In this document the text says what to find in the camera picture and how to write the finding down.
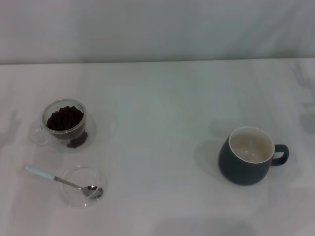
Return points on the dark grey ceramic mug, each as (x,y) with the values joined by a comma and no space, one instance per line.
(236,170)

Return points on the clear round glass dish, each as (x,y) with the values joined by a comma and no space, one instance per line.
(73,197)

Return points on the dark coffee beans pile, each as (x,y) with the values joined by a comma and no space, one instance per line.
(64,118)

